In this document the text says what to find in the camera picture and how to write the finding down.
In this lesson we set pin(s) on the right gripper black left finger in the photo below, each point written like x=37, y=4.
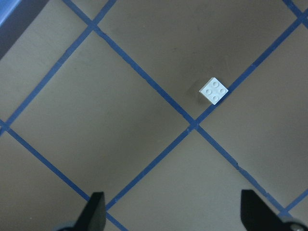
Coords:
x=93, y=216

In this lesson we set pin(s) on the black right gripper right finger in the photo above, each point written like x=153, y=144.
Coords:
x=257, y=216

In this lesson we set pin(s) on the white block mid table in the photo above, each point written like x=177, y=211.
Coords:
x=213, y=90

